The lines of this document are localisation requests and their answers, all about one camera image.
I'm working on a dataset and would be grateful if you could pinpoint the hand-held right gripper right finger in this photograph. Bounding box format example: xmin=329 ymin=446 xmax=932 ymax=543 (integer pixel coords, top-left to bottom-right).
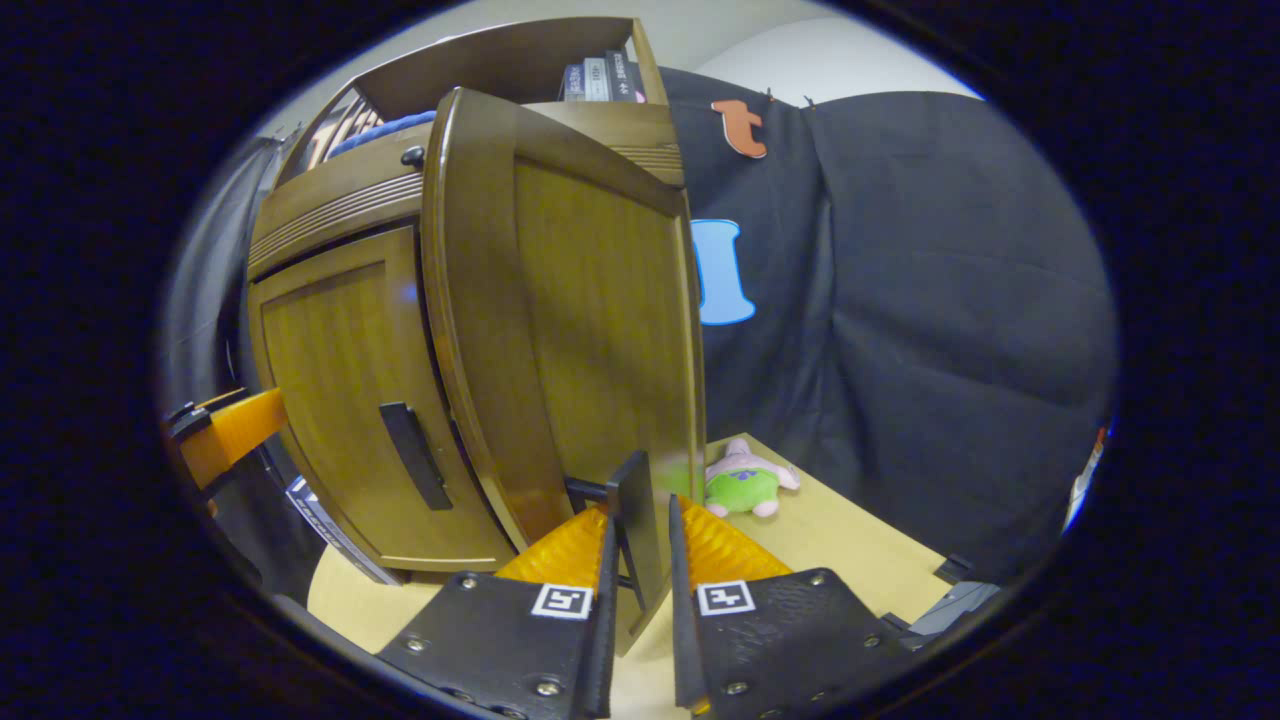
xmin=668 ymin=495 xmax=906 ymax=717

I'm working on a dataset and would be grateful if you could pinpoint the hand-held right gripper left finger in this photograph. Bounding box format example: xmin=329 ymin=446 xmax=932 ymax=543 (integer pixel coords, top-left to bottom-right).
xmin=375 ymin=505 xmax=621 ymax=720

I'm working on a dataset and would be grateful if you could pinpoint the wooden cabinet door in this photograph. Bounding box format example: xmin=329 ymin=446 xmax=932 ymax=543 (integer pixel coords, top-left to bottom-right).
xmin=420 ymin=87 xmax=708 ymax=656
xmin=248 ymin=225 xmax=516 ymax=573

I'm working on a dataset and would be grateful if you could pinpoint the wooden double-door shoe cabinet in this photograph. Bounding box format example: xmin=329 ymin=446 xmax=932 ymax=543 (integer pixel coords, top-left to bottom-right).
xmin=245 ymin=17 xmax=691 ymax=586

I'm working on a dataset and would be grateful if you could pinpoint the dark blue standing book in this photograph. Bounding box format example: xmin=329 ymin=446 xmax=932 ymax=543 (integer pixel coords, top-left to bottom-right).
xmin=285 ymin=475 xmax=403 ymax=587

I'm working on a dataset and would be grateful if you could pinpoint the pink and green plush toy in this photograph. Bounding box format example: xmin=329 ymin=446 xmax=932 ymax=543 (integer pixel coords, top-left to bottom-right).
xmin=700 ymin=438 xmax=801 ymax=519

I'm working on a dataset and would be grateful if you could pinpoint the dark grey object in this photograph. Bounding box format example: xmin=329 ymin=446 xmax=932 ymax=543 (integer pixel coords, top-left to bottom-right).
xmin=905 ymin=555 xmax=1001 ymax=651

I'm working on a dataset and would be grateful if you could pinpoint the blue folded towel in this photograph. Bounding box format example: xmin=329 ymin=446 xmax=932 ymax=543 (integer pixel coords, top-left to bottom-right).
xmin=325 ymin=110 xmax=438 ymax=161

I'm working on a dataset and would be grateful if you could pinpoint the black backdrop cloth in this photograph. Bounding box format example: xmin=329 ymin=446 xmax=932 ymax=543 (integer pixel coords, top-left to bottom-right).
xmin=160 ymin=65 xmax=1119 ymax=601

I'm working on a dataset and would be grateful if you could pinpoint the black shelf book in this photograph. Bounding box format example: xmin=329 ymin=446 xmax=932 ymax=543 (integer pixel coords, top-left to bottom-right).
xmin=605 ymin=50 xmax=647 ymax=103

